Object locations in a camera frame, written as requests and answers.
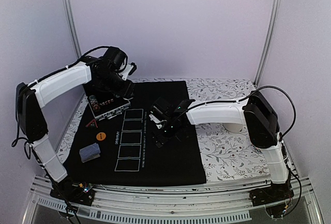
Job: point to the left chip stack in case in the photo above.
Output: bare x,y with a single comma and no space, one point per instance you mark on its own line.
94,103

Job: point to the black poker mat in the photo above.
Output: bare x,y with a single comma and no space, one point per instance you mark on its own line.
129,155

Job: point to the blue playing card deck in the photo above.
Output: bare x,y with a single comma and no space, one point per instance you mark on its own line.
89,152

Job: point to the aluminium front rail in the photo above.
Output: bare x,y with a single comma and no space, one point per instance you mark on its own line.
213,202

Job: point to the red black triangle piece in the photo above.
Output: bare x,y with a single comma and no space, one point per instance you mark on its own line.
92,124

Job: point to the right aluminium frame post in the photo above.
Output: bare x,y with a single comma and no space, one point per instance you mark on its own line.
268,41

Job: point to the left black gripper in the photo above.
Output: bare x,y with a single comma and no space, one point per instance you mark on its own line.
126,92

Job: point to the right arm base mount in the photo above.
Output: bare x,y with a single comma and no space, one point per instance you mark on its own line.
272,194

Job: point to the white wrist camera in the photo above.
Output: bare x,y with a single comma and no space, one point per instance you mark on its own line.
129,70
157,122

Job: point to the red dice row in case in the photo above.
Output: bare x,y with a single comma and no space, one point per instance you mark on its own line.
107,102

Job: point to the orange big blind button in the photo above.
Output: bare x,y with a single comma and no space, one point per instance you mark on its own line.
101,136

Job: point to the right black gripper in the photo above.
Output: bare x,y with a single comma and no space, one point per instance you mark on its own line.
159,139

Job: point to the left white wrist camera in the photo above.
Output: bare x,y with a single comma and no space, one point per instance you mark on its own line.
129,70

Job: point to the cream white cup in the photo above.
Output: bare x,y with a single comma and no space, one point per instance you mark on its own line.
233,127

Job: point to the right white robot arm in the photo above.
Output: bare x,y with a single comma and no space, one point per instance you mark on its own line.
253,112

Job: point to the floral white tablecloth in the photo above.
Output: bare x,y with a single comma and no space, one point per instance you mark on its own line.
224,154

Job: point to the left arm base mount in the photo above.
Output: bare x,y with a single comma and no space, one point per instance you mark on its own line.
67,190

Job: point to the aluminium poker chip case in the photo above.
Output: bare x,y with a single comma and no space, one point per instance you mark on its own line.
106,112

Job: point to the aluminium frame post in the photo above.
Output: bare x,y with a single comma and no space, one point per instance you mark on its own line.
268,41
72,27

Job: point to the left aluminium frame post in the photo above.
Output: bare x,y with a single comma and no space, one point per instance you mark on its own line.
72,27

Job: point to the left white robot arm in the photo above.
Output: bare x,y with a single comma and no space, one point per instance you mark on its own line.
31,98

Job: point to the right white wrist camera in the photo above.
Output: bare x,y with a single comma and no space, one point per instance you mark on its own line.
157,122

